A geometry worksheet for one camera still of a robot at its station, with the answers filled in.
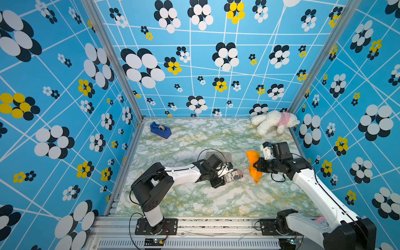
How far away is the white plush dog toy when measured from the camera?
1.07 m

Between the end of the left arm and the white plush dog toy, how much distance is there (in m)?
0.50

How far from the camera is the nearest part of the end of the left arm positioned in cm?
68
